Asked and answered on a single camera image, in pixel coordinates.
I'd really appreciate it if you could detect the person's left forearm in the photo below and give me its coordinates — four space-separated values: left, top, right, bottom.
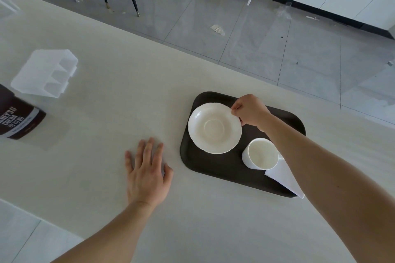
52 202 156 263

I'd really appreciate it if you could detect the brown cocoa powder pouch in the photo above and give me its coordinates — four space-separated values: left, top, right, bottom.
0 84 47 140

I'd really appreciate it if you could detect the dark brown serving tray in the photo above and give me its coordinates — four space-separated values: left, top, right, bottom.
180 91 307 199

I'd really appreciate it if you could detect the torn paper scrap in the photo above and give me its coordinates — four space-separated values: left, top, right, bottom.
210 24 226 37

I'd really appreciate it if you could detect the white scalloped saucer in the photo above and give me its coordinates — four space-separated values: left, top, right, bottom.
188 103 243 154

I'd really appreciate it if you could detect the translucent plastic organizer box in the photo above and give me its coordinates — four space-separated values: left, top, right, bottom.
11 49 79 99

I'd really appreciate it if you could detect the person's right forearm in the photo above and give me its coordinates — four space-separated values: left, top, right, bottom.
259 114 395 263

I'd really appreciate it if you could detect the person's right hand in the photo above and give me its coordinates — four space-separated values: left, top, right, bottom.
231 94 274 133

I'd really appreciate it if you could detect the crumpled clear plastic film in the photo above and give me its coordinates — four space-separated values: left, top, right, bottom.
274 2 293 21

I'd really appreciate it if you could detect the person's left hand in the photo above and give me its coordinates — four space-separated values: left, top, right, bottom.
125 137 174 208

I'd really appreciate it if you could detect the white folded napkin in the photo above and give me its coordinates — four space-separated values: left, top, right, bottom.
264 158 305 199

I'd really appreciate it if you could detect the white ceramic cup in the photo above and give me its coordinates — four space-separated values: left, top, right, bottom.
242 138 285 170

